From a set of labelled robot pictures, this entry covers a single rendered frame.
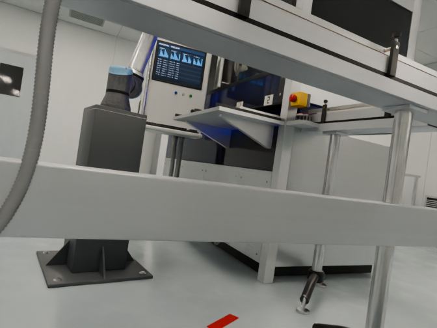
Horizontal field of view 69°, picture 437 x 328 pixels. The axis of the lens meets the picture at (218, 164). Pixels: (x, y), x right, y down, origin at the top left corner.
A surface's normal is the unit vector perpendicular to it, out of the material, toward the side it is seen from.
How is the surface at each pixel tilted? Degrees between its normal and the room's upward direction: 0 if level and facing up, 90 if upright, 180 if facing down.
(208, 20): 90
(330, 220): 90
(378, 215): 90
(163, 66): 90
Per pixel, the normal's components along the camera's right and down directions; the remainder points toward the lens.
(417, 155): -0.88, -0.13
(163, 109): 0.33, 0.04
